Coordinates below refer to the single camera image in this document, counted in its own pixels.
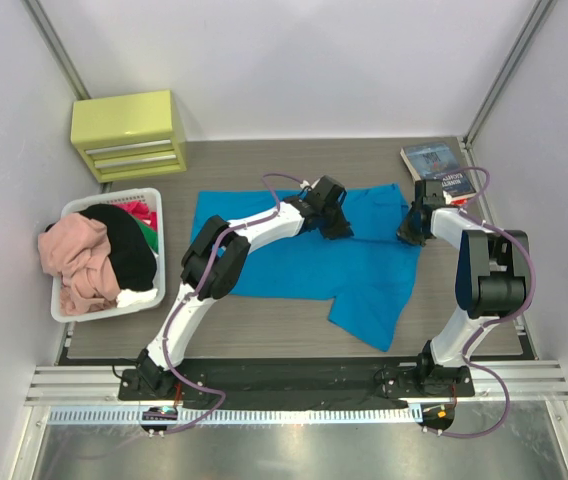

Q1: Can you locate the blue t shirt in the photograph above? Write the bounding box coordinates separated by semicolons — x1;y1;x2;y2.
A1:
187;181;422;353

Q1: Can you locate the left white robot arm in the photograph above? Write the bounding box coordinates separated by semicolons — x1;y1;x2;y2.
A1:
135;175;353;398

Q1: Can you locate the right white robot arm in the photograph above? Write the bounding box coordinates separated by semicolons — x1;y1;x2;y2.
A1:
395;179;536;398

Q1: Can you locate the blue paperback book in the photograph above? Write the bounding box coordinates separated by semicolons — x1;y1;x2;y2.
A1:
400;142;476;198

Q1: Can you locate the white laundry basket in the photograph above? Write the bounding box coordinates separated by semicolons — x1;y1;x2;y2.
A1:
50;187;166;323

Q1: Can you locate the magenta garment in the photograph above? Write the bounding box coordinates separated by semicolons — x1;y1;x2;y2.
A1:
115;201;158;231

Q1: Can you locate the black garment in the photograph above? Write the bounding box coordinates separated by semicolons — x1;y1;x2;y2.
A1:
45;202;159;293

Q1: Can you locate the yellow green drawer cabinet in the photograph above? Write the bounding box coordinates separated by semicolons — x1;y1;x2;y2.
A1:
70;90;187;184

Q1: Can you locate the white garment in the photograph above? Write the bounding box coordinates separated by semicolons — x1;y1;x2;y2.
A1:
116;288;158;308

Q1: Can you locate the pink garment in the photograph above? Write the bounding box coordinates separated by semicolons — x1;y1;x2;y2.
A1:
38;213;120;316

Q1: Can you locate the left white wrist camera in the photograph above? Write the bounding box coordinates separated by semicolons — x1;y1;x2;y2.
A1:
300;180;319;195

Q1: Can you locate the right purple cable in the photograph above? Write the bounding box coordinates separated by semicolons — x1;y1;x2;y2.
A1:
423;166;537;439

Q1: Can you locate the purple cable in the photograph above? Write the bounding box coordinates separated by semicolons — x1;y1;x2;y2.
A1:
423;166;537;439
161;172;227;449

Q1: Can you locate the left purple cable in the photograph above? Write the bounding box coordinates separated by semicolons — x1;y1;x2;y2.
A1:
161;172;227;449

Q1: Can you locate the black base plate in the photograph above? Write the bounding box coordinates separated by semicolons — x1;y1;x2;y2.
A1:
117;355;476;401

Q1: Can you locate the slotted cable duct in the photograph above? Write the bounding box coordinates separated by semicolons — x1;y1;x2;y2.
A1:
48;404;422;427

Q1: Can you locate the aluminium frame rail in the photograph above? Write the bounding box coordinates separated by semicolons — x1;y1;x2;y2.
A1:
25;361;568;406

